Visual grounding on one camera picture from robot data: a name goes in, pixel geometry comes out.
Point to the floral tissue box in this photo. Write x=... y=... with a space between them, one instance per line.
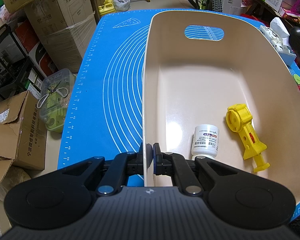
x=277 y=34

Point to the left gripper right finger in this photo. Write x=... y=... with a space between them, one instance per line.
x=178 y=169

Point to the blue silicone baking mat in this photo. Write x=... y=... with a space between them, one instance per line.
x=105 y=112

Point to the yellow plastic toy tool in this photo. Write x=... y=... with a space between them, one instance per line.
x=239 y=120

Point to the torn cardboard box on floor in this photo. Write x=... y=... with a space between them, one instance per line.
x=22 y=134

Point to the wrapped lower cardboard box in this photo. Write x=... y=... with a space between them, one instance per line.
x=67 y=47

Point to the white pill bottle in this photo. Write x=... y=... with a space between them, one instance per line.
x=205 y=141

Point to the beige plastic storage bin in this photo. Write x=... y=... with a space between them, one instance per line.
x=197 y=64

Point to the yellow jug on floor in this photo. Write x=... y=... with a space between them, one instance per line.
x=106 y=8

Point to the green round lid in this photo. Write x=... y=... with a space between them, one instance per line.
x=297 y=78

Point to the black metal shelf rack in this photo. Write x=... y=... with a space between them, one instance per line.
x=17 y=71

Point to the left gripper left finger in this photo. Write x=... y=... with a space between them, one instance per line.
x=116 y=172

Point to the white plastic bag on floor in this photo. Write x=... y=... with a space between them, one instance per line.
x=121 y=5

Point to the large stacked cardboard box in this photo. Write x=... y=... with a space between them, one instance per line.
x=50 y=16

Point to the clear plastic container with scissors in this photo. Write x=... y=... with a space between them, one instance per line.
x=54 y=99

